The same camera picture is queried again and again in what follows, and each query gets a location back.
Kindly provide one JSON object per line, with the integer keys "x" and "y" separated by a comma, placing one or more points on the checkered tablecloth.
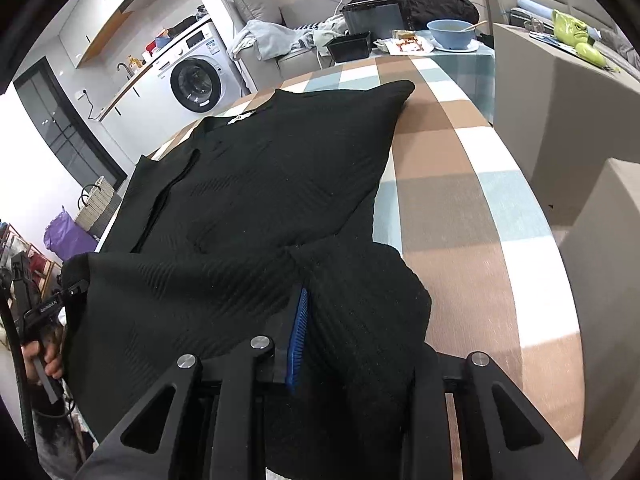
{"x": 450, "y": 210}

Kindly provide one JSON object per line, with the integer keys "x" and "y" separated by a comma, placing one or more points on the black knit sweater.
{"x": 260, "y": 210}

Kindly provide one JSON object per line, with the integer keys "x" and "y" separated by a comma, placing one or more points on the wicker basket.
{"x": 97, "y": 205}

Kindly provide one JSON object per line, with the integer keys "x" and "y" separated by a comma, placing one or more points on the light grey cloth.
{"x": 270, "y": 37}

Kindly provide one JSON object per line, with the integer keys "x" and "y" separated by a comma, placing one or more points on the white wall cabinet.
{"x": 97, "y": 25}

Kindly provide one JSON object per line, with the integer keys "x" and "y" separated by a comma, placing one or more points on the kitchen faucet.
{"x": 124, "y": 69}

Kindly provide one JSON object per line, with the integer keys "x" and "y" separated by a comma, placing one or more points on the red basket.
{"x": 151, "y": 51}

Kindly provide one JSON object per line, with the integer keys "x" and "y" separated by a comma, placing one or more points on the blue bowl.
{"x": 450, "y": 35}

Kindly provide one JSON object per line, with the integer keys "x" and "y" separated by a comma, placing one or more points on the person's left hand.
{"x": 51, "y": 360}

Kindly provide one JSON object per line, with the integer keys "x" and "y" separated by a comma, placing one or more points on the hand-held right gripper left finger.
{"x": 299, "y": 340}

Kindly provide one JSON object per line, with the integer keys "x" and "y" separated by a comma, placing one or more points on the person's left forearm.
{"x": 60, "y": 445}

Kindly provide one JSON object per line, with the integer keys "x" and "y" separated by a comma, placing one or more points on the teal checked table cover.
{"x": 465, "y": 75}

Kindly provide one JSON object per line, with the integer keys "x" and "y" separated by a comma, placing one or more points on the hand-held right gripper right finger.
{"x": 431, "y": 395}

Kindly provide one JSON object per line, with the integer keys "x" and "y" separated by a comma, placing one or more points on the kitchen counter with cabinets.
{"x": 127, "y": 92}

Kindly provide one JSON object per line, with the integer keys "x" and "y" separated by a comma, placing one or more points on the plate with food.
{"x": 407, "y": 45}

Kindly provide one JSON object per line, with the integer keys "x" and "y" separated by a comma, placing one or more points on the white washing machine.
{"x": 195, "y": 70}

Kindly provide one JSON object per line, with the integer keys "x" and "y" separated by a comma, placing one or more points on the black puffy jacket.
{"x": 435, "y": 2}

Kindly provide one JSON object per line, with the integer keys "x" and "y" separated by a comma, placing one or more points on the large beige cardboard box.
{"x": 560, "y": 125}

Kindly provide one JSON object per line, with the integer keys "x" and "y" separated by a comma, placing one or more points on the dark glass door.
{"x": 65, "y": 125}

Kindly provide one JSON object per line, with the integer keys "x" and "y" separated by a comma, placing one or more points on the green toy figure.
{"x": 577, "y": 32}

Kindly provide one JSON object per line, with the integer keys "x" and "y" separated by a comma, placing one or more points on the grey sofa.
{"x": 295, "y": 7}

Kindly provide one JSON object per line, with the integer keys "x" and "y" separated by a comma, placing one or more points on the wooden shelf rack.
{"x": 35, "y": 260}

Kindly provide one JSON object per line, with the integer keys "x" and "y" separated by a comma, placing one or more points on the purple bag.
{"x": 67, "y": 237}

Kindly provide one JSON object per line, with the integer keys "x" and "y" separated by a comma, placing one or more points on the small black container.
{"x": 350, "y": 45}

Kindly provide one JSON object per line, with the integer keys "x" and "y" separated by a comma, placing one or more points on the black plastic tray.
{"x": 372, "y": 17}

